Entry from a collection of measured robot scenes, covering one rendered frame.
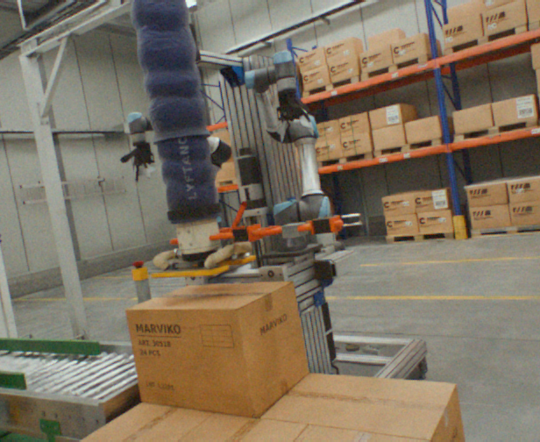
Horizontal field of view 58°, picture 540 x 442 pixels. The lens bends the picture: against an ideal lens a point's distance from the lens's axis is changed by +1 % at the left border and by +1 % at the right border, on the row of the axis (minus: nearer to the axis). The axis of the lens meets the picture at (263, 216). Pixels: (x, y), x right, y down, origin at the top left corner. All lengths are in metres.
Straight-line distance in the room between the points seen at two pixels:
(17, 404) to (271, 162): 1.66
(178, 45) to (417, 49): 7.30
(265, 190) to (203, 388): 1.07
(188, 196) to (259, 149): 0.72
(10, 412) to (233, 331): 1.35
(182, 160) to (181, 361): 0.79
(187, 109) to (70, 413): 1.37
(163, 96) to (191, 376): 1.09
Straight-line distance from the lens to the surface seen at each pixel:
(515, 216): 8.65
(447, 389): 1.93
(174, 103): 1.98
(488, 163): 10.03
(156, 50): 2.04
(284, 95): 2.03
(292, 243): 2.29
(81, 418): 2.34
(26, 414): 2.67
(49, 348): 3.46
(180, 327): 1.96
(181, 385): 2.06
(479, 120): 8.73
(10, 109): 12.36
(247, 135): 2.61
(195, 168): 1.96
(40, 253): 12.09
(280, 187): 2.54
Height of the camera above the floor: 1.33
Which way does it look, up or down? 3 degrees down
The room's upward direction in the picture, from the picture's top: 10 degrees counter-clockwise
